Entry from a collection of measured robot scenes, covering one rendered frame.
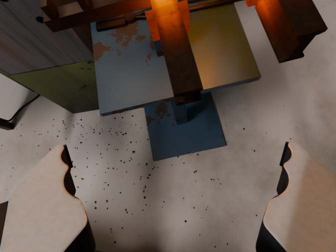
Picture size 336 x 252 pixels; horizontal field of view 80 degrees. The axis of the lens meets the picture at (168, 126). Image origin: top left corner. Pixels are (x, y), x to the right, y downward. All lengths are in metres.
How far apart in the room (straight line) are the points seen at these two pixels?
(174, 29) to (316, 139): 1.14
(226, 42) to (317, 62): 0.97
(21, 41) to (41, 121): 0.75
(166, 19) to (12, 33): 0.64
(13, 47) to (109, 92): 0.43
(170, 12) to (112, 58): 0.37
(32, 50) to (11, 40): 0.06
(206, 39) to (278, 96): 0.80
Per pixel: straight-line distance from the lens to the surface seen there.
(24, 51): 0.89
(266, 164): 1.18
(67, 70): 0.95
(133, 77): 0.54
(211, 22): 0.61
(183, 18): 0.25
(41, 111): 1.53
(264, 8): 0.30
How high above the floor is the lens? 1.11
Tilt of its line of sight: 73 degrees down
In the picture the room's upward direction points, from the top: 25 degrees counter-clockwise
